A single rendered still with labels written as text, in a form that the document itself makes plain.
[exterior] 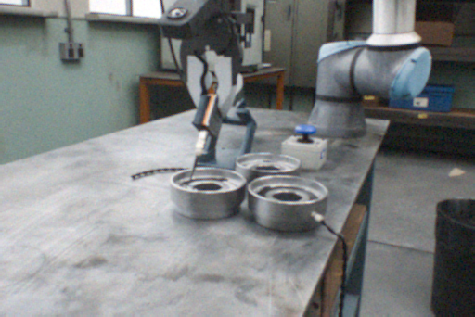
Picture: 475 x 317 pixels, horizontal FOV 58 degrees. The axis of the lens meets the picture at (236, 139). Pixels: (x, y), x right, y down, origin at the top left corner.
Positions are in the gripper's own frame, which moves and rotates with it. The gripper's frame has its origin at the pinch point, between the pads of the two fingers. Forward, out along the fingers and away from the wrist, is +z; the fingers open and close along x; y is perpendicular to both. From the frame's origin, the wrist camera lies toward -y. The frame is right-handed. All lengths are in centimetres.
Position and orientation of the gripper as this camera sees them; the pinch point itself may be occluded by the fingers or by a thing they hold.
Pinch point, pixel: (211, 109)
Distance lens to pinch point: 63.6
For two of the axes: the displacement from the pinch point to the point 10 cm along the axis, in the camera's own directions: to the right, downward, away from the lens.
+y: 4.0, -2.6, 8.8
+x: -9.2, -1.1, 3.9
